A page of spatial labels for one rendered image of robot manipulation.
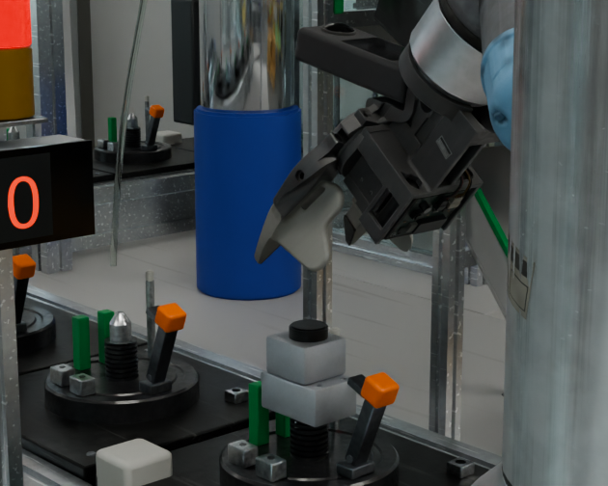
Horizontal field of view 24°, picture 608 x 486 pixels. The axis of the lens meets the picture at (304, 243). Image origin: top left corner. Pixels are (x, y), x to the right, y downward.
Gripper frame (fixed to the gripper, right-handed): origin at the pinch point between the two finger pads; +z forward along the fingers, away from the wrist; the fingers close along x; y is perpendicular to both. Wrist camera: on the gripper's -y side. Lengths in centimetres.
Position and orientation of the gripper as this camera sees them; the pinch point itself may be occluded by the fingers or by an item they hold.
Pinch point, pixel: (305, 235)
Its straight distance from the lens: 106.0
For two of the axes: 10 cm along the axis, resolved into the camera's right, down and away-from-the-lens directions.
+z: -4.4, 6.2, 6.5
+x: 7.5, -1.5, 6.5
